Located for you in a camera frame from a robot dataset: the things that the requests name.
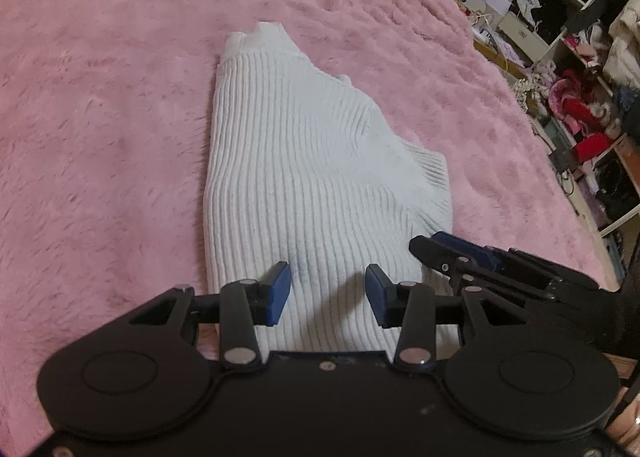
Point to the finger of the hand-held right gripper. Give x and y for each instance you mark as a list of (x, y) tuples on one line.
[(430, 252), (465, 249)]

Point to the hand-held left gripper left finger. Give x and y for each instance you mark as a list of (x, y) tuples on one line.
[(277, 294)]

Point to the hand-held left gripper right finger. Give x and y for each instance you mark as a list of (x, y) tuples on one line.
[(377, 297)]

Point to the white knit sweater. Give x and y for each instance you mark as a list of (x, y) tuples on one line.
[(300, 162)]

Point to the person's right hand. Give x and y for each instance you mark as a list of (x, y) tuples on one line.
[(630, 407)]

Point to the black bag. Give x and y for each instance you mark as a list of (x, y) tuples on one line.
[(617, 187)]

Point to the red and pink garment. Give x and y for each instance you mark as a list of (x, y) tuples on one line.
[(575, 99)]

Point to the white power strip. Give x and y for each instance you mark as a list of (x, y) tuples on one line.
[(480, 34)]

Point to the open shelf unit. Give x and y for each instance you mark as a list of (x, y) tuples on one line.
[(550, 47)]

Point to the black clothing pile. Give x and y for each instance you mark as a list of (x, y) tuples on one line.
[(550, 14)]

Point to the cream fluffy coat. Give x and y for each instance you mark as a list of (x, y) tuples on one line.
[(625, 47)]

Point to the pink fluffy blanket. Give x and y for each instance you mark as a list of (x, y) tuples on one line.
[(100, 87)]

